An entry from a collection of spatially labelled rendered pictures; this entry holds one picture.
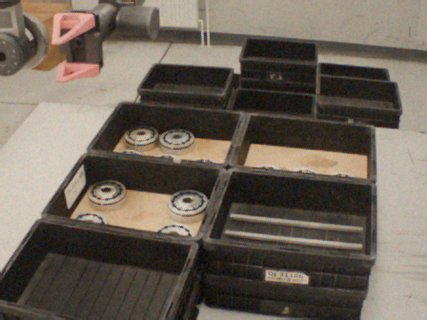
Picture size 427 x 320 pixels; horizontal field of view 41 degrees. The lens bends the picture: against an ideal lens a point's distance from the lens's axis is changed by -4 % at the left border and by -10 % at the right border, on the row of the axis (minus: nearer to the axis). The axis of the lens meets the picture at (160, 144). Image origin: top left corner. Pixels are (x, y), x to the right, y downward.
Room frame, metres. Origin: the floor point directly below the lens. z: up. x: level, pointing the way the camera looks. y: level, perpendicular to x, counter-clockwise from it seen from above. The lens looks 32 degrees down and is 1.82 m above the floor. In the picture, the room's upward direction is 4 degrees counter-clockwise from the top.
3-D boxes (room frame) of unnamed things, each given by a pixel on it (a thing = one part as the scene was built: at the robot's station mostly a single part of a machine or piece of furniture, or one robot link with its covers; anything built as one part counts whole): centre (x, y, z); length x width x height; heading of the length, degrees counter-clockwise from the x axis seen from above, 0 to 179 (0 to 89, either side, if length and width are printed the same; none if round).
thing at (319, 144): (1.39, -0.40, 0.87); 0.40 x 0.30 x 0.11; 71
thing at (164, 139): (1.58, -0.05, 0.86); 0.10 x 0.10 x 0.01
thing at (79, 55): (0.95, 0.11, 1.46); 0.07 x 0.07 x 0.10; 72
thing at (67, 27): (0.88, 0.13, 1.48); 0.09 x 0.07 x 0.07; 162
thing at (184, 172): (1.23, 0.07, 0.87); 0.40 x 0.30 x 0.11; 71
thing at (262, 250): (1.10, -0.31, 0.92); 0.40 x 0.30 x 0.02; 71
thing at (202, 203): (1.27, -0.06, 0.86); 0.10 x 0.10 x 0.01
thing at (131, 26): (1.02, 0.04, 1.45); 0.12 x 0.11 x 0.09; 162
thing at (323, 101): (2.32, -0.91, 0.37); 0.40 x 0.30 x 0.45; 73
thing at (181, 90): (2.55, -0.14, 0.37); 0.40 x 0.30 x 0.45; 73
